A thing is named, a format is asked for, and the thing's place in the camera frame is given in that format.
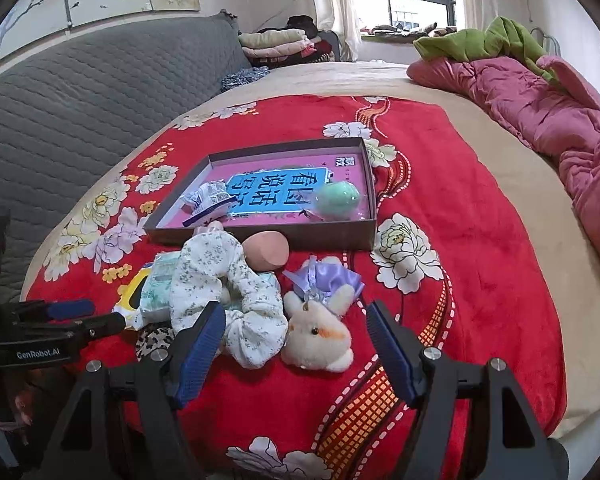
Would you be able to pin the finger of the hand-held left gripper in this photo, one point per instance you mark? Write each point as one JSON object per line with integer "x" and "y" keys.
{"x": 100, "y": 326}
{"x": 70, "y": 308}

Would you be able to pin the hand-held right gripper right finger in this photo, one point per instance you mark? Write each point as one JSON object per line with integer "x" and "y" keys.
{"x": 391, "y": 355}

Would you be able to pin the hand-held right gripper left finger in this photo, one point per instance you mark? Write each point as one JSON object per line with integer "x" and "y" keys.
{"x": 199, "y": 357}

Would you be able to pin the yellow white toy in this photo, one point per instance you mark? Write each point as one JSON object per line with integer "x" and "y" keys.
{"x": 127, "y": 297}

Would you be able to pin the leopard print scrunchie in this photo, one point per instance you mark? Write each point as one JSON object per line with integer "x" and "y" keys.
{"x": 152, "y": 340}

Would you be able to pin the green tissue packet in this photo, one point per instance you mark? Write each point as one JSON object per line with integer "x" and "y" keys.
{"x": 162, "y": 285}

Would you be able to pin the beige plush rabbit toy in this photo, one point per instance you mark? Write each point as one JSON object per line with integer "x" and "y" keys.
{"x": 315, "y": 335}

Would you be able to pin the white floral scrunchie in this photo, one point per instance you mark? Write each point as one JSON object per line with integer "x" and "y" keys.
{"x": 215, "y": 270}

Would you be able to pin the framed colourful picture tray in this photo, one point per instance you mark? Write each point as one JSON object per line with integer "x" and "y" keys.
{"x": 300, "y": 238}

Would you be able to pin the person's left hand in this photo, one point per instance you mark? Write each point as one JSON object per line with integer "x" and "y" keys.
{"x": 15, "y": 402}

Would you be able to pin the red floral blanket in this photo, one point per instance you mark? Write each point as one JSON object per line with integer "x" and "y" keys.
{"x": 480, "y": 310}

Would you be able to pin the peach makeup sponge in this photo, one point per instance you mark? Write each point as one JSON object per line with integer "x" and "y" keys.
{"x": 266, "y": 252}

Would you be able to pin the white blue tissue packet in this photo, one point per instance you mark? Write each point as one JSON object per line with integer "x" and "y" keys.
{"x": 207, "y": 199}

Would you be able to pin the mint green sponge ball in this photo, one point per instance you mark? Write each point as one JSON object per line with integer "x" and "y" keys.
{"x": 336, "y": 200}

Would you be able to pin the grey quilted headboard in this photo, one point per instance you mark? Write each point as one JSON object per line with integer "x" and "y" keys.
{"x": 80, "y": 110}

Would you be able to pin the blue patterned cloth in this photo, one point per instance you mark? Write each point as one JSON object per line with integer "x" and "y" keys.
{"x": 242, "y": 79}

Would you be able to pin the pink quilt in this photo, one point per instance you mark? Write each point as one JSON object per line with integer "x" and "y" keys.
{"x": 555, "y": 115}

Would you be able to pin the clothes on window sill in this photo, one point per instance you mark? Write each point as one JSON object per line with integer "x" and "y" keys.
{"x": 405, "y": 31}

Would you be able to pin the stack of folded clothes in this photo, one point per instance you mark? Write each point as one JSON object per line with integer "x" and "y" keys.
{"x": 280, "y": 42}

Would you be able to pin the green blanket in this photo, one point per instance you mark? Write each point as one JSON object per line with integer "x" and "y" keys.
{"x": 500, "y": 40}

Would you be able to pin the metal frame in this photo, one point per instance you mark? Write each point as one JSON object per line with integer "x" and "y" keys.
{"x": 547, "y": 40}

